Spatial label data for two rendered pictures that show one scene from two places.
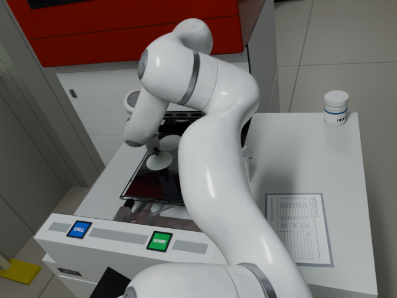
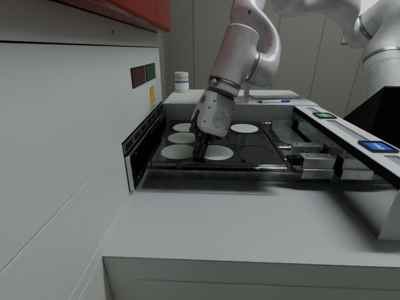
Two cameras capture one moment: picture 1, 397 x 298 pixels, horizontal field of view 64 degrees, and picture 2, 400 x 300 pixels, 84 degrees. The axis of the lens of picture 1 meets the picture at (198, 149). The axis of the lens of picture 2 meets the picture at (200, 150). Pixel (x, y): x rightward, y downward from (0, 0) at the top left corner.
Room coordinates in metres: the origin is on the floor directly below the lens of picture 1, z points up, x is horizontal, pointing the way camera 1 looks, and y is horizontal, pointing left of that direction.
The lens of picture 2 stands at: (1.20, 0.65, 1.17)
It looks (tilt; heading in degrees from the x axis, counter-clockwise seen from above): 24 degrees down; 246
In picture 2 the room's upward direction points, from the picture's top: straight up
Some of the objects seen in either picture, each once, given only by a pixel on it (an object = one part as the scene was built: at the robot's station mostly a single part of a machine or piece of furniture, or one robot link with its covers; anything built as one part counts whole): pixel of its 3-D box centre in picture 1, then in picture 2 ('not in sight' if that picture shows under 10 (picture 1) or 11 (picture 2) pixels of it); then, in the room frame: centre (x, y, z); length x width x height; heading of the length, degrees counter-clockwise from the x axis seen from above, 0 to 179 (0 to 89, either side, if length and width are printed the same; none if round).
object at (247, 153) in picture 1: (244, 159); (242, 86); (0.67, -0.12, 1.03); 0.06 x 0.04 x 0.13; 154
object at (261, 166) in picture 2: (142, 161); (218, 165); (0.96, 0.22, 0.90); 0.37 x 0.01 x 0.01; 154
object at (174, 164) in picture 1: (186, 163); (215, 138); (0.88, 0.05, 0.90); 0.34 x 0.34 x 0.01; 63
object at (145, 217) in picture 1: (142, 222); (304, 148); (0.67, 0.23, 0.89); 0.08 x 0.03 x 0.03; 154
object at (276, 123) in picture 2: not in sight; (281, 123); (0.56, 0.01, 0.89); 0.08 x 0.03 x 0.03; 154
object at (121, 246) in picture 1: (127, 250); (338, 150); (0.58, 0.27, 0.89); 0.55 x 0.09 x 0.14; 64
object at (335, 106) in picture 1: (335, 108); (181, 82); (0.81, -0.46, 1.01); 0.07 x 0.07 x 0.10
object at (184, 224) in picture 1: (168, 230); (293, 146); (0.63, 0.16, 0.87); 0.36 x 0.08 x 0.03; 64
